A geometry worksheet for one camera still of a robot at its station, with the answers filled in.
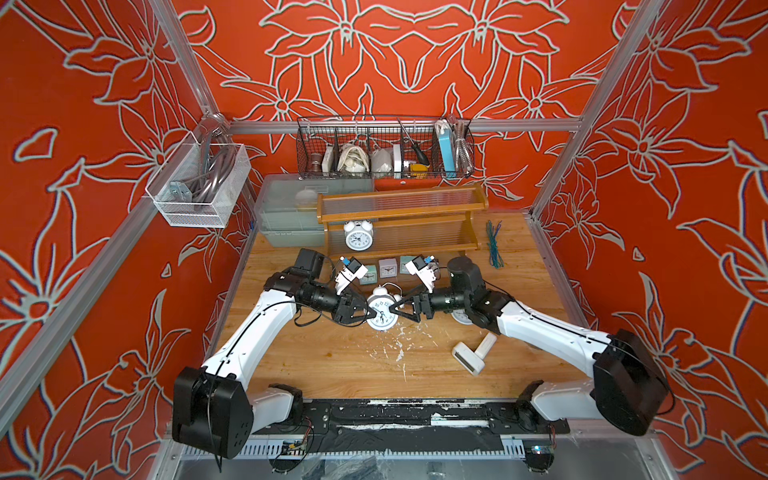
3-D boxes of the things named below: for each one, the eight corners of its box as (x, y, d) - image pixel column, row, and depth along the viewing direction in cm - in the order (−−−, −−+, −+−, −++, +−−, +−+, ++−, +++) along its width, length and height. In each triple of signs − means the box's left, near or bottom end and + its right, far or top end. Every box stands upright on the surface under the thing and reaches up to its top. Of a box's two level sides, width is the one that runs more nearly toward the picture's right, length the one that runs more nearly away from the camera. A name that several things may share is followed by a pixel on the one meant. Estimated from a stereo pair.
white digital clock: (449, 354, 85) (452, 348, 81) (456, 345, 87) (460, 339, 83) (477, 378, 81) (481, 373, 77) (483, 368, 82) (488, 363, 79)
